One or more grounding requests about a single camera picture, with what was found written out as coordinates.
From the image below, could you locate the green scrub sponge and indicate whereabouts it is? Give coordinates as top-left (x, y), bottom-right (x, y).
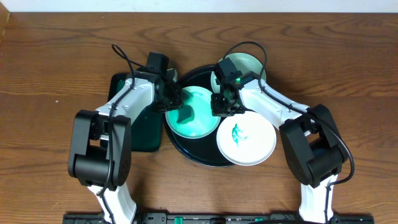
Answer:
top-left (177, 105), bottom-right (195, 124)

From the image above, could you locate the light green plate with stain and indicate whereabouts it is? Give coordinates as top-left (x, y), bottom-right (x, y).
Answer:
top-left (165, 86), bottom-right (221, 139)

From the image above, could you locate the pale green plate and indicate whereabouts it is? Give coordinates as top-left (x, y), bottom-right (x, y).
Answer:
top-left (210, 53), bottom-right (262, 93)

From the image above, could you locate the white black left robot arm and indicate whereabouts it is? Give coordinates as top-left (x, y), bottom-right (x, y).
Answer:
top-left (68, 68), bottom-right (182, 223)

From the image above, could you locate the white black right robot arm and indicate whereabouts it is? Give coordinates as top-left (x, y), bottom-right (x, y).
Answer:
top-left (211, 78), bottom-right (354, 223)

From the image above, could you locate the black rectangular water tray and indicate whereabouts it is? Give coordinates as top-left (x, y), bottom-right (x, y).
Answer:
top-left (108, 73), bottom-right (163, 152)

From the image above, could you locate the round black serving tray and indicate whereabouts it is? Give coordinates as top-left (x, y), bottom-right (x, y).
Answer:
top-left (164, 65), bottom-right (234, 167)

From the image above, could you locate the white plate with green stain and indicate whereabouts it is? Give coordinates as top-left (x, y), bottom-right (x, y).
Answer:
top-left (216, 111), bottom-right (277, 166)

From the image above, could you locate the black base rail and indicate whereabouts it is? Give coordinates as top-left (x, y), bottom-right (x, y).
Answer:
top-left (62, 213), bottom-right (374, 224)

